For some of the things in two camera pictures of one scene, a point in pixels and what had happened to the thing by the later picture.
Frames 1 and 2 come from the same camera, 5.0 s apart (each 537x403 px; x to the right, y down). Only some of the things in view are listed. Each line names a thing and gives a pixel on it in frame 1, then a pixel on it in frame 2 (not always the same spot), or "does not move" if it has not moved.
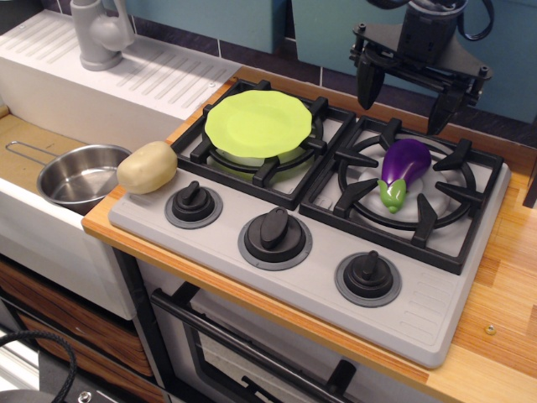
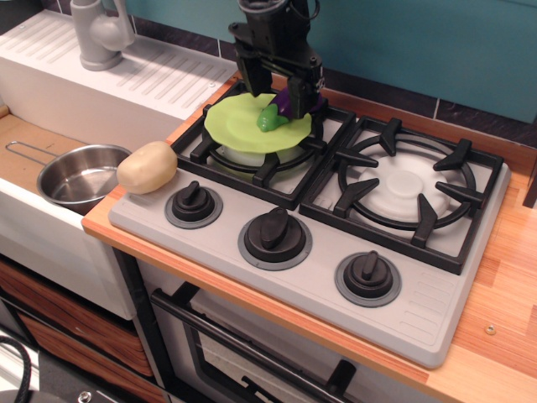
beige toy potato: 148,167 does not move
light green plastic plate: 258,123 does not move
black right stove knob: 367,280 does not move
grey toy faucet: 102,38 does not move
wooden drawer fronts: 106,345 does not move
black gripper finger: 369,81 → 258,76
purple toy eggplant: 403,160 → 278,112
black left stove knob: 193,207 does not move
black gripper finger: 449,101 → 303,91
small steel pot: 78,178 does not move
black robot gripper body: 424,44 → 276,36
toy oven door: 205,349 does not move
